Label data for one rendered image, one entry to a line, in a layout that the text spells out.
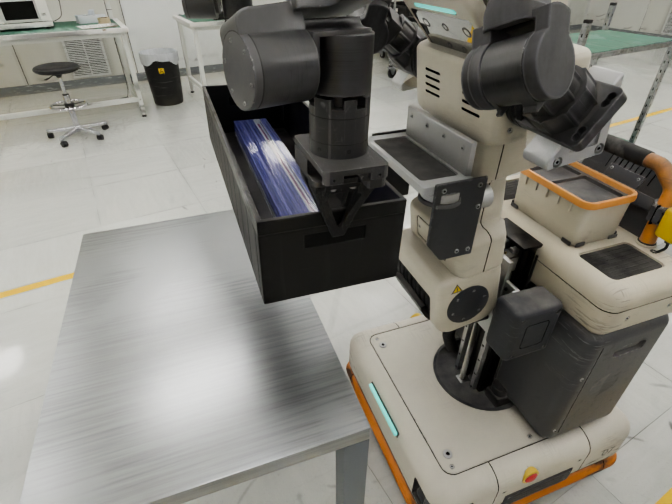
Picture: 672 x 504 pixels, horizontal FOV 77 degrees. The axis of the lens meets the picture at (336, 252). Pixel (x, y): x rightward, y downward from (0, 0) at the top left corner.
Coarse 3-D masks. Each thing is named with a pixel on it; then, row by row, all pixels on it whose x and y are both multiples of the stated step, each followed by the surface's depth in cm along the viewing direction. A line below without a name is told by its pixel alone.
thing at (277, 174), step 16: (240, 128) 85; (256, 128) 86; (272, 128) 86; (240, 144) 85; (256, 144) 78; (272, 144) 79; (256, 160) 72; (272, 160) 72; (288, 160) 73; (256, 176) 72; (272, 176) 67; (288, 176) 68; (272, 192) 63; (288, 192) 63; (304, 192) 63; (272, 208) 62; (288, 208) 59; (304, 208) 59
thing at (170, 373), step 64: (128, 256) 94; (192, 256) 94; (64, 320) 78; (128, 320) 78; (192, 320) 78; (256, 320) 78; (320, 320) 78; (64, 384) 66; (128, 384) 66; (192, 384) 66; (256, 384) 66; (320, 384) 66; (64, 448) 58; (128, 448) 58; (192, 448) 58; (256, 448) 58; (320, 448) 59
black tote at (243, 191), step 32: (224, 96) 88; (224, 128) 92; (288, 128) 92; (224, 160) 66; (256, 192) 70; (384, 192) 52; (256, 224) 43; (288, 224) 44; (320, 224) 45; (352, 224) 47; (384, 224) 49; (256, 256) 48; (288, 256) 46; (320, 256) 48; (352, 256) 50; (384, 256) 51; (288, 288) 49; (320, 288) 51
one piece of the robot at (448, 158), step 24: (408, 120) 86; (432, 120) 78; (384, 144) 84; (408, 144) 84; (432, 144) 80; (456, 144) 72; (408, 168) 75; (432, 168) 75; (456, 168) 74; (432, 192) 69; (456, 192) 70; (480, 192) 72; (432, 216) 72; (456, 216) 74; (432, 240) 75; (456, 240) 77
